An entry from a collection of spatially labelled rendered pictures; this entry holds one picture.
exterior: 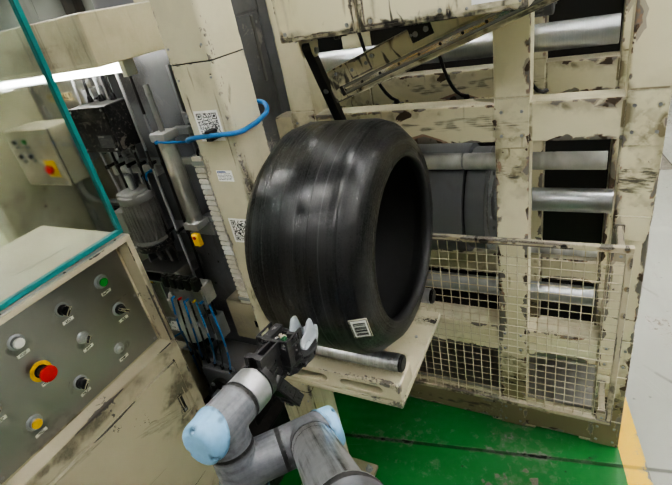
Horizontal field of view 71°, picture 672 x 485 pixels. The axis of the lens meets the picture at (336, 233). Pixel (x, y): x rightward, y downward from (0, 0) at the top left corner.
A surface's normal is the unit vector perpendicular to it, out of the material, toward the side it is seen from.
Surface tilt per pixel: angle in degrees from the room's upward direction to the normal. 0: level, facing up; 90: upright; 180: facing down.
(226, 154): 90
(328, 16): 90
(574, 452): 0
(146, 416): 90
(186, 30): 90
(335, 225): 57
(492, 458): 0
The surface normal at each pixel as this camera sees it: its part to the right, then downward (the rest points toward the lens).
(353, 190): 0.29, -0.22
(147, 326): 0.89, 0.07
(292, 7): -0.43, 0.50
